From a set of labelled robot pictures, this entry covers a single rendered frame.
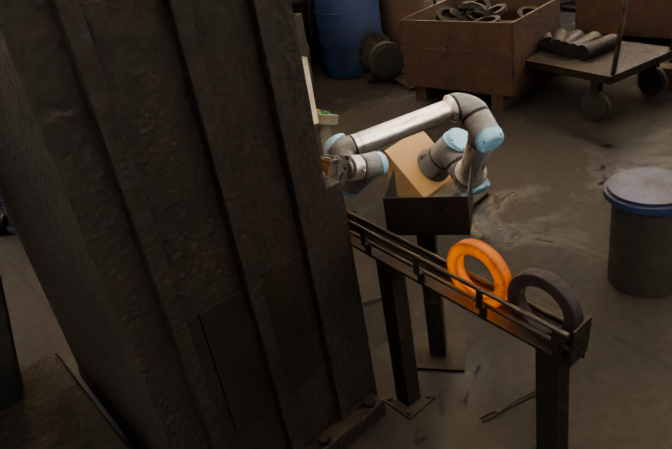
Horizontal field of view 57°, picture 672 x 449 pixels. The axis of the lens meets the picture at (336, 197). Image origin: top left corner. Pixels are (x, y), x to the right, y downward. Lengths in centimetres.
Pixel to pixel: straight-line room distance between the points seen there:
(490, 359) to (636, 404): 49
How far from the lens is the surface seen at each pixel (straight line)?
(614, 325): 257
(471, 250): 157
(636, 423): 224
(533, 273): 150
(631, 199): 250
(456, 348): 243
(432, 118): 245
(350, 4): 551
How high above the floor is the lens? 164
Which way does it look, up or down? 27 degrees down
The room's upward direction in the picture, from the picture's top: 10 degrees counter-clockwise
